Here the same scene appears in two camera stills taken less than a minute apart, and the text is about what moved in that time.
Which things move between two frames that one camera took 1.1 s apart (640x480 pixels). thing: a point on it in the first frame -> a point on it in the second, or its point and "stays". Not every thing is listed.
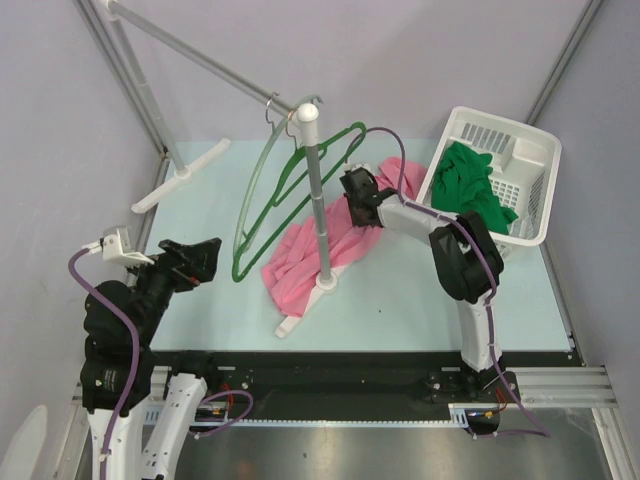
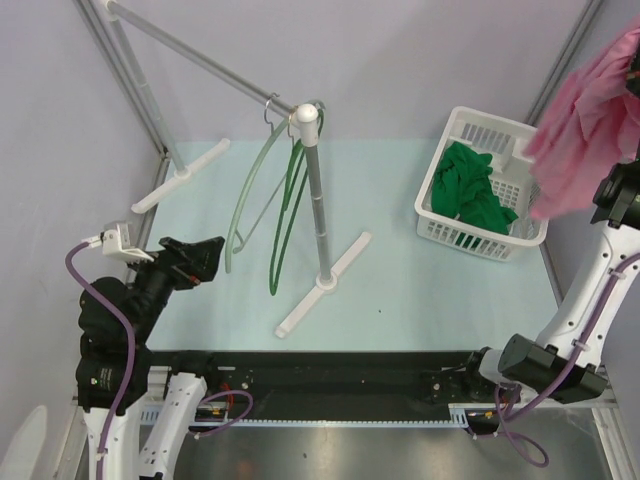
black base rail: (268, 386) stays
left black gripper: (200, 258) stays
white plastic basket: (525, 170) stays
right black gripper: (356, 218) -> (633, 77)
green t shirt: (461, 183) stays
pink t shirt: (291, 269) -> (591, 138)
